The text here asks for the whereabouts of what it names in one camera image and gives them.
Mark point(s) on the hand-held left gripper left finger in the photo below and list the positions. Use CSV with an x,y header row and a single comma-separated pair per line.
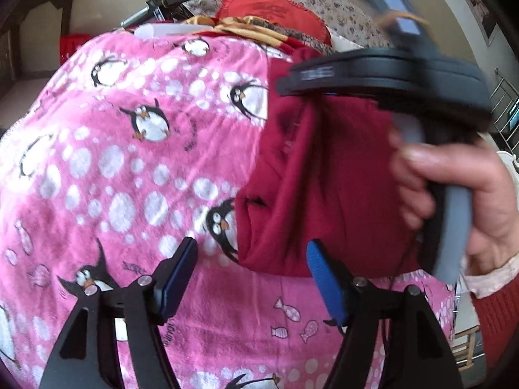
x,y
178,284

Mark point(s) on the red yellow patterned blanket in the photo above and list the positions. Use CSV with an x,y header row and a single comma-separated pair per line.
x,y
251,28

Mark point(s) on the framed wall picture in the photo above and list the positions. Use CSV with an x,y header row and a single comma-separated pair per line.
x,y
478,8

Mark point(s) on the red frilled pillow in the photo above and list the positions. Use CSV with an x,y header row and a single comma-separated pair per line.
x,y
263,8

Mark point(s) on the white folded cloth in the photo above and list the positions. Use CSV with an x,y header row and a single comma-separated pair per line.
x,y
344,44

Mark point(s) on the pink penguin print blanket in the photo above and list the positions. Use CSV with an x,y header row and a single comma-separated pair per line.
x,y
121,170

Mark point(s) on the black tripod stand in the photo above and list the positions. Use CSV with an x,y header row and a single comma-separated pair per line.
x,y
162,2

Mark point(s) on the metal railing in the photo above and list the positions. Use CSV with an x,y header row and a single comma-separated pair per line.
x,y
505,105

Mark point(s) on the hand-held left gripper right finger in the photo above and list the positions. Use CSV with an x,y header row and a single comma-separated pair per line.
x,y
324,285

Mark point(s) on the dark red knit garment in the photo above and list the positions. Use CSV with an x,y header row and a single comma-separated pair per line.
x,y
324,170

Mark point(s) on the white plastic tube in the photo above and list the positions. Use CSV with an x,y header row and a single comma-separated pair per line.
x,y
170,29

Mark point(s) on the person's right forearm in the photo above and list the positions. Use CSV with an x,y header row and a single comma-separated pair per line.
x,y
496,304

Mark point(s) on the person's right hand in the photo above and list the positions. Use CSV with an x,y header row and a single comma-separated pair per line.
x,y
490,194

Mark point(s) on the wooden stool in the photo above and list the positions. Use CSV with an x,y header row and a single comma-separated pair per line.
x,y
468,348

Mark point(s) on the red plastic basket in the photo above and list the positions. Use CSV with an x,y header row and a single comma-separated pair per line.
x,y
71,46

